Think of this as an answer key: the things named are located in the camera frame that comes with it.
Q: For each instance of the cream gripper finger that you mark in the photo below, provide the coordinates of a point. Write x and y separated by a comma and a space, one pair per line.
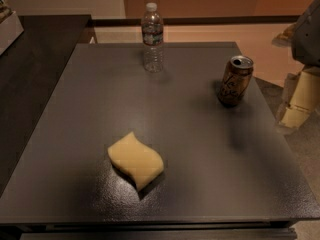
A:
300, 98
284, 38

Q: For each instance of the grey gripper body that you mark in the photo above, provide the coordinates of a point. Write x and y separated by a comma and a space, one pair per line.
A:
307, 39

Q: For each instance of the orange soda can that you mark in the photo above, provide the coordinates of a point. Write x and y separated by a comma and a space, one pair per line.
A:
237, 75

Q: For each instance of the yellow wavy sponge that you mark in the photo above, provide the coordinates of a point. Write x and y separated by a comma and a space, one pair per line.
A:
136, 160

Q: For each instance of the clear plastic water bottle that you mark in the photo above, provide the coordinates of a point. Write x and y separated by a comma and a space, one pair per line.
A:
152, 28

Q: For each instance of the white box on counter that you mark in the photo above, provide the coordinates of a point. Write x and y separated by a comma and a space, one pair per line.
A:
10, 29

